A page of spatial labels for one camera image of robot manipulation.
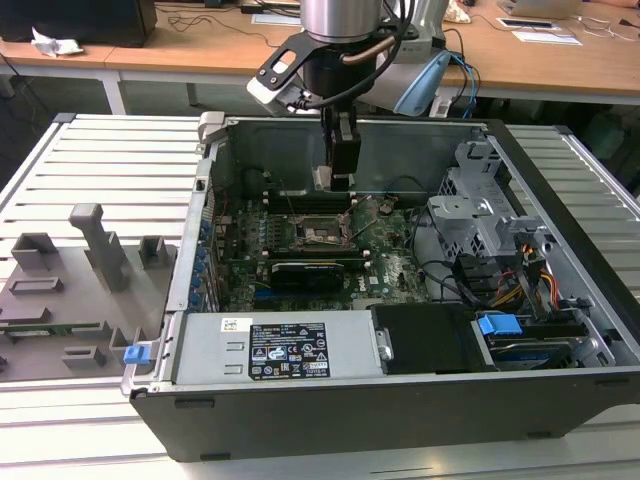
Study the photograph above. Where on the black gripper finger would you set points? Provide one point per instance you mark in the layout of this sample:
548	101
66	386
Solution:
347	152
328	140

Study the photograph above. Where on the silver CPU plate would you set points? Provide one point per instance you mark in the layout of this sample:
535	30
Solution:
322	179

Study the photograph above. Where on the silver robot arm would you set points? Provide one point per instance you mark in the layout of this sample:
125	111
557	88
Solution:
340	20

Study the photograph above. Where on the black RAM slot bank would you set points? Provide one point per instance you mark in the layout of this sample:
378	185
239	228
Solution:
320	254
310	202

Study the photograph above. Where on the CPU socket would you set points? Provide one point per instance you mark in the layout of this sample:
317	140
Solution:
320	232

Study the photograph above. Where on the round black board battery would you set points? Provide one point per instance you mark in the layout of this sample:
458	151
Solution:
387	205

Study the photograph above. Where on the small white paper sheet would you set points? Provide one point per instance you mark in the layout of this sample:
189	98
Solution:
275	19

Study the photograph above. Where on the white pendant holder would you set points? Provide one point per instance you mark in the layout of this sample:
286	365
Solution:
440	106

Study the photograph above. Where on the wooden desk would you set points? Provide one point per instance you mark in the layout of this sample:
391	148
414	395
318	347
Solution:
50	62
210	50

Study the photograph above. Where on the green motherboard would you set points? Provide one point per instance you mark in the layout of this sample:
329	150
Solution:
395	270

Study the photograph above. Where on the black graphics card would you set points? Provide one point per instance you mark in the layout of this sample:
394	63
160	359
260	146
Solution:
310	277

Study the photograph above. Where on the silver metal drive cage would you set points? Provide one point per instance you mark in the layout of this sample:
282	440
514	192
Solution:
465	215

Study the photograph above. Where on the beige crumpled bag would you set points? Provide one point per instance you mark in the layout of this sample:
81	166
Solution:
457	12

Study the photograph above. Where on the white framed tablet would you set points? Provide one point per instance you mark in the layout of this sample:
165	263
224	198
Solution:
525	23

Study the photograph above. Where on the black plastic shroud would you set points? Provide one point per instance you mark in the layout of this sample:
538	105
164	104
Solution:
430	340

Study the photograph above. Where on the white printed paper sheet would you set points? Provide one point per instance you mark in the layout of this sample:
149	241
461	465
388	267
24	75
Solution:
545	37

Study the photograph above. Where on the silver laptop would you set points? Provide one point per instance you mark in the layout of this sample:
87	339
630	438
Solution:
545	7

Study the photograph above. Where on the blue disk carrier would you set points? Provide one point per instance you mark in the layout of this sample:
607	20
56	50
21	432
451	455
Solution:
500	330

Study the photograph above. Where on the grey power supply unit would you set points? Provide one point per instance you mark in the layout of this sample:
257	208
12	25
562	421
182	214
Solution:
210	350

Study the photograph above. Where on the black box on desk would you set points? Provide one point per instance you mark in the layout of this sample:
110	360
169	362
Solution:
75	20

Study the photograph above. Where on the hard disk with blue label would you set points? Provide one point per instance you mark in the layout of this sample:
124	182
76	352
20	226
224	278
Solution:
525	357

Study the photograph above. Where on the black open PC case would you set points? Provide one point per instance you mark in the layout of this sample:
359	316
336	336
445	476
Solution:
350	425

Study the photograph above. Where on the crumpled white paper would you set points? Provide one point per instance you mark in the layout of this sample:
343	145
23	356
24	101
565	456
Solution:
55	46

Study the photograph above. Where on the blue case latch clip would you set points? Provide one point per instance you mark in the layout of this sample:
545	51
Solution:
135	355

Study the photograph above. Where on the grey parts rack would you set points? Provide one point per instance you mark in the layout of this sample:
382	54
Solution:
75	295

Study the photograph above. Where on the green RAM stick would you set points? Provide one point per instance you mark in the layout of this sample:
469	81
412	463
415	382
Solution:
65	327

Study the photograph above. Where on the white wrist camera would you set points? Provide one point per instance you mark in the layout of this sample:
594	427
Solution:
270	95

